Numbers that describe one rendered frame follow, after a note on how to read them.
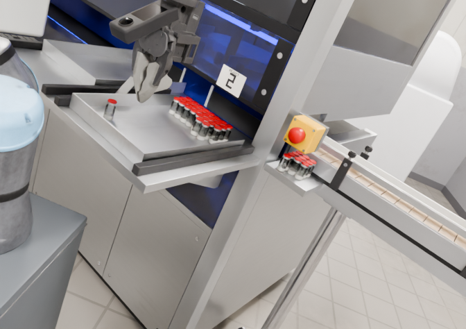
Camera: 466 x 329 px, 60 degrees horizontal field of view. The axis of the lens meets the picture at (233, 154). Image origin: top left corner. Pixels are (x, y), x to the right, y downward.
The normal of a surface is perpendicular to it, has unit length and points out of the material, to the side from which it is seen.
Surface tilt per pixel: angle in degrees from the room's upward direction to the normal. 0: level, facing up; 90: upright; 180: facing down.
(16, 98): 7
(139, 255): 90
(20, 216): 73
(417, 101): 90
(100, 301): 0
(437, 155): 90
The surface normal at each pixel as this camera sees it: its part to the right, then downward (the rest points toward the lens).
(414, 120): -0.21, 0.33
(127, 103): 0.72, 0.52
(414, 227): -0.58, 0.11
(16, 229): 0.94, 0.18
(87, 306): 0.37, -0.85
